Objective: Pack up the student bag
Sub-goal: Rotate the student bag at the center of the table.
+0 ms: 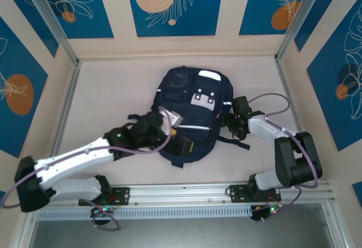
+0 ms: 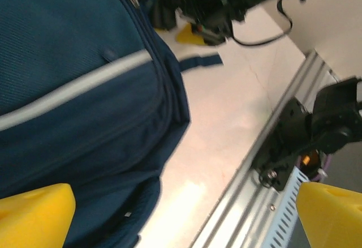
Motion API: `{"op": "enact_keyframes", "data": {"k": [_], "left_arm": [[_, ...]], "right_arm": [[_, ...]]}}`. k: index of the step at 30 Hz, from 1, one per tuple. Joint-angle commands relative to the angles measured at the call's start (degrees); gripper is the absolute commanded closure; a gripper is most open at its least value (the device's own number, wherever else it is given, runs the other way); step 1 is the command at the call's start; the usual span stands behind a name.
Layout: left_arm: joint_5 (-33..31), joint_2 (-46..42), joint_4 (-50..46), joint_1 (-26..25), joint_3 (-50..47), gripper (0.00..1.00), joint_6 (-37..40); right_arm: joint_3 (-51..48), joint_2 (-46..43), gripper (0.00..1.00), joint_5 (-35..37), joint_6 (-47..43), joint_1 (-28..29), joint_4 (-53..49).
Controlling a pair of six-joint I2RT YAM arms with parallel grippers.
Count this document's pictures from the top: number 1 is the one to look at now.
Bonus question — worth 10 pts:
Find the navy blue backpack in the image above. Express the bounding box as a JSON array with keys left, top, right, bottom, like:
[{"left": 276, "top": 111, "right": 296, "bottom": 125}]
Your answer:
[{"left": 127, "top": 66, "right": 251, "bottom": 168}]

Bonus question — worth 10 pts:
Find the small black controller board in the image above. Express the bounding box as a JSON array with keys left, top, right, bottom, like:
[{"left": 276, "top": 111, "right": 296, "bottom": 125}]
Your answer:
[
  {"left": 250, "top": 204, "right": 281, "bottom": 223},
  {"left": 90, "top": 206, "right": 115, "bottom": 219}
]

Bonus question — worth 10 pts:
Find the purple cable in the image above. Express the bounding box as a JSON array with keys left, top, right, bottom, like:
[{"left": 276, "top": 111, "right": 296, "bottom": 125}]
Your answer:
[
  {"left": 248, "top": 92, "right": 319, "bottom": 224},
  {"left": 0, "top": 105, "right": 174, "bottom": 232}
]

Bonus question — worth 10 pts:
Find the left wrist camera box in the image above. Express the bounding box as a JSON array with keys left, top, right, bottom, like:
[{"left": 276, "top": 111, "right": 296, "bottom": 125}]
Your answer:
[{"left": 159, "top": 109, "right": 182, "bottom": 128}]

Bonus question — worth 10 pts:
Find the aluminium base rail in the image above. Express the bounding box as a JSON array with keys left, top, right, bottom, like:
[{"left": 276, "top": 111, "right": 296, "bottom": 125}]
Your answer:
[{"left": 24, "top": 180, "right": 338, "bottom": 208}]

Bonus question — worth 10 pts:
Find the aluminium side rail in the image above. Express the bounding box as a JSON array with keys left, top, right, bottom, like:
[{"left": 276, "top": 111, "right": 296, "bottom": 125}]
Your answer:
[
  {"left": 274, "top": 55, "right": 318, "bottom": 181},
  {"left": 42, "top": 59, "right": 83, "bottom": 187}
]

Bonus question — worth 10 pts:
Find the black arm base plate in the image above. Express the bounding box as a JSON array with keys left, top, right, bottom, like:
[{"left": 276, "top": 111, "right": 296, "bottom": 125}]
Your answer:
[
  {"left": 228, "top": 184, "right": 282, "bottom": 204},
  {"left": 78, "top": 186, "right": 131, "bottom": 207}
]

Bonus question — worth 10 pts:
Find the white slotted cable duct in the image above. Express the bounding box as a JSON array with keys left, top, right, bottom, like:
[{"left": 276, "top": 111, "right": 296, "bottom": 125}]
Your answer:
[{"left": 35, "top": 205, "right": 253, "bottom": 221}]

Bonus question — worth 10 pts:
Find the blue floral wall panel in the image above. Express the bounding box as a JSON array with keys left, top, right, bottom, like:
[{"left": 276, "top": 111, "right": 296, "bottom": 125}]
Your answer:
[
  {"left": 0, "top": 15, "right": 49, "bottom": 159},
  {"left": 307, "top": 3, "right": 362, "bottom": 153},
  {"left": 35, "top": 0, "right": 115, "bottom": 40},
  {"left": 239, "top": 0, "right": 315, "bottom": 36},
  {"left": 0, "top": 0, "right": 59, "bottom": 58},
  {"left": 294, "top": 0, "right": 362, "bottom": 54}
]

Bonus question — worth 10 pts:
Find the blue wall panel beige circle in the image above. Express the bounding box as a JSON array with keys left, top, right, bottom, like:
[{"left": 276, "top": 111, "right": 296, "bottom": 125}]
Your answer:
[{"left": 125, "top": 0, "right": 226, "bottom": 37}]

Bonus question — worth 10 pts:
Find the aluminium frame post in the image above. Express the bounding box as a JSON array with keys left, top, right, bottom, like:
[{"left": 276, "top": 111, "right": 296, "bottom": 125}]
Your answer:
[
  {"left": 21, "top": 0, "right": 81, "bottom": 66},
  {"left": 275, "top": 0, "right": 330, "bottom": 62}
]

